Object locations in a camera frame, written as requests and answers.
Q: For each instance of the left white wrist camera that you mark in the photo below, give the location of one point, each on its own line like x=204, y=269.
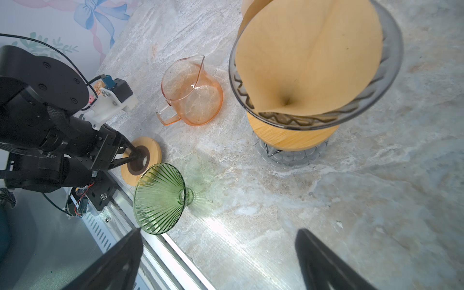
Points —
x=108, y=99

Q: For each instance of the brown paper coffee filter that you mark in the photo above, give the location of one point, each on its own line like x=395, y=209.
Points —
x=306, y=58

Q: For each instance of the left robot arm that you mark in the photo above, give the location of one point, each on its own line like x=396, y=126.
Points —
x=55, y=135

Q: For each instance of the orange glass carafe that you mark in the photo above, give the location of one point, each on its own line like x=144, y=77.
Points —
x=192, y=95

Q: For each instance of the grey glass dripper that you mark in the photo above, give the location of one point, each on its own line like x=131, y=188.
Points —
x=385, y=76

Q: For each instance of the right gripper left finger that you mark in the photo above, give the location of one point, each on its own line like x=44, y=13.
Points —
x=116, y=269

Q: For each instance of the green glass dripper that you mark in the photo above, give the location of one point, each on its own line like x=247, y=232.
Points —
x=160, y=198

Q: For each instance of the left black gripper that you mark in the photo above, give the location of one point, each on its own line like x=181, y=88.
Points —
x=109, y=143

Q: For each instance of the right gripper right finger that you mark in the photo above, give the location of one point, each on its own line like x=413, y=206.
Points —
x=322, y=269

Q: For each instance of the grey glass carafe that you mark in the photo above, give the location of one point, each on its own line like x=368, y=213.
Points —
x=288, y=159

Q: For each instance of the wooden ring dripper holder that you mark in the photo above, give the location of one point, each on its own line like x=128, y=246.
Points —
x=289, y=140

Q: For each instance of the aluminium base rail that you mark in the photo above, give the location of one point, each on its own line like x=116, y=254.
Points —
x=163, y=266

